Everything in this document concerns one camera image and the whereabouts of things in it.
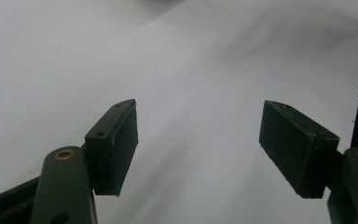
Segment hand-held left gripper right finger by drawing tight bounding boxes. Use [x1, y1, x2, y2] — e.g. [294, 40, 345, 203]
[258, 100, 340, 200]

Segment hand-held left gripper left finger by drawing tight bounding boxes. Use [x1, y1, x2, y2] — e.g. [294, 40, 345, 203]
[84, 98, 140, 197]

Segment white table mat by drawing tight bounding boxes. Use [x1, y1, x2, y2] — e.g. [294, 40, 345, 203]
[0, 0, 358, 224]

